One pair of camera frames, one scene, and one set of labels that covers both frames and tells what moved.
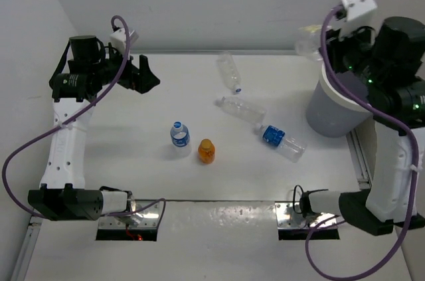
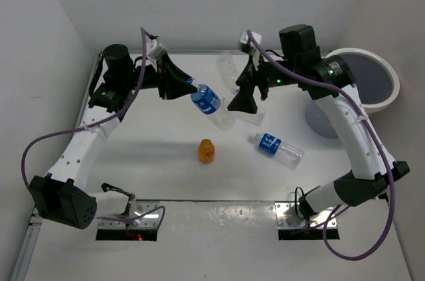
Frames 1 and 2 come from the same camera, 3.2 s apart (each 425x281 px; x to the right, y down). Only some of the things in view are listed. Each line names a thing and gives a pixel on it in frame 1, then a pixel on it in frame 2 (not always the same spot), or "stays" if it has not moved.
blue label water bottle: x=292 y=148 to x=286 y=153
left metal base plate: x=147 y=218 stays
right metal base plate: x=287 y=217 stays
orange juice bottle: x=206 y=151 stays
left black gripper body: x=108 y=70 to x=156 y=76
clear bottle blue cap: x=230 y=72 stays
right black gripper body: x=352 y=53 to x=277 y=75
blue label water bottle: x=180 y=134 to x=205 y=99
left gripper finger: x=147 y=79 to x=176 y=81
